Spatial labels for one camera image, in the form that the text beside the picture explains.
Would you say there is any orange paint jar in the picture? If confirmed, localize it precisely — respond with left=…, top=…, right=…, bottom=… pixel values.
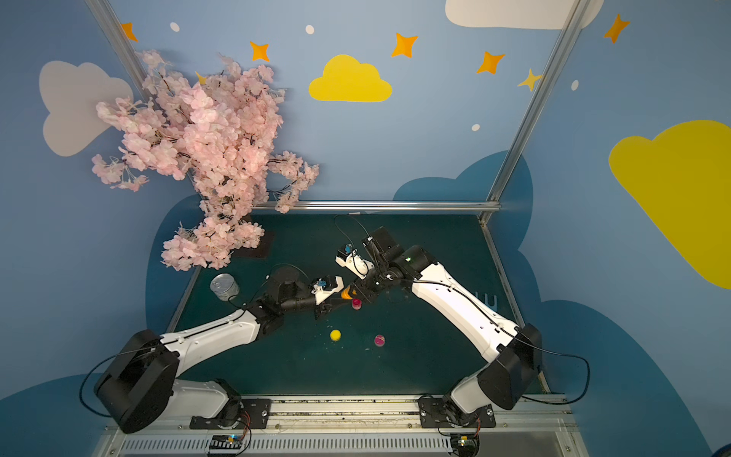
left=341, top=285, right=355, bottom=301

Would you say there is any pink cherry blossom tree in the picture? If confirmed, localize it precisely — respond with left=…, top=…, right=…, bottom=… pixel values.
left=93, top=51, right=319, bottom=272

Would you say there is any aluminium frame post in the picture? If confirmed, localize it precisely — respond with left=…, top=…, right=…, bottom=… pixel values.
left=479, top=0, right=592, bottom=229
left=85, top=0, right=150, bottom=97

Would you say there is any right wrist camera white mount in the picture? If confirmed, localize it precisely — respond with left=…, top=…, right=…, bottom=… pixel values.
left=335, top=243, right=374, bottom=279

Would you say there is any right electronics board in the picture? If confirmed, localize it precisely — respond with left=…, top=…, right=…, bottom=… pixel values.
left=449, top=434, right=480, bottom=457

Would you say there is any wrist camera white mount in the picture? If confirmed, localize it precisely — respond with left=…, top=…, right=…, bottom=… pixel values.
left=311, top=275, right=345, bottom=306
left=335, top=243, right=374, bottom=279

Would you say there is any blue garden fork wooden handle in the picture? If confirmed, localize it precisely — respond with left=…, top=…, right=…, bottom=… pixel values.
left=484, top=293, right=498, bottom=310

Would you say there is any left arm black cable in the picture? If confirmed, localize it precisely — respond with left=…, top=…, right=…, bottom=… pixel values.
left=78, top=262, right=312, bottom=419

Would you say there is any horizontal aluminium frame bar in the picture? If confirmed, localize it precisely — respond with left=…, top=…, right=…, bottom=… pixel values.
left=250, top=199, right=503, bottom=215

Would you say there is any electronics board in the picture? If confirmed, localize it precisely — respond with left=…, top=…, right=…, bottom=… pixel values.
left=449, top=434, right=480, bottom=457
left=207, top=434, right=245, bottom=456

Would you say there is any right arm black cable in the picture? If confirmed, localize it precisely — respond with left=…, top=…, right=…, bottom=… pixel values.
left=333, top=213, right=592, bottom=407

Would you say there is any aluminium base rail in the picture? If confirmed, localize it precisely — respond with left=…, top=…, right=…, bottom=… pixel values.
left=93, top=395, right=588, bottom=456

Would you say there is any silver metal can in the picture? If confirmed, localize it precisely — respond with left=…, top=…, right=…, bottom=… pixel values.
left=209, top=273, right=240, bottom=302

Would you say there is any left aluminium frame post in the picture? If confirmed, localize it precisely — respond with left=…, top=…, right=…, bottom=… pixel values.
left=85, top=0, right=150, bottom=97

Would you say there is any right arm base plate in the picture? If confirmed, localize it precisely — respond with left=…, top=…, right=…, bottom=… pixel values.
left=416, top=394, right=496, bottom=428

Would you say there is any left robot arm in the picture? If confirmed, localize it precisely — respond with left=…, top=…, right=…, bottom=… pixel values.
left=93, top=266, right=350, bottom=433

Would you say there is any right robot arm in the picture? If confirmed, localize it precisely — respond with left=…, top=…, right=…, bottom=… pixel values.
left=336, top=228, right=543, bottom=419

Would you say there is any right aluminium frame post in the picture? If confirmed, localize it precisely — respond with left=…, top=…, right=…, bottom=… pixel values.
left=479, top=0, right=592, bottom=229

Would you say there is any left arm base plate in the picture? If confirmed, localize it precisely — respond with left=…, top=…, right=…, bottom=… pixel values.
left=190, top=398, right=272, bottom=430

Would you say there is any left electronics board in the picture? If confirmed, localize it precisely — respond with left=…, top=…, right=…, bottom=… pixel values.
left=207, top=434, right=245, bottom=456

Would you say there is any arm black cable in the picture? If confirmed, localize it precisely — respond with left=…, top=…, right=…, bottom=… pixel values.
left=333, top=213, right=592, bottom=407
left=78, top=262, right=312, bottom=419

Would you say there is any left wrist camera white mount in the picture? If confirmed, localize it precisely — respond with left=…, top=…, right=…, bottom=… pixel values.
left=311, top=275, right=345, bottom=306

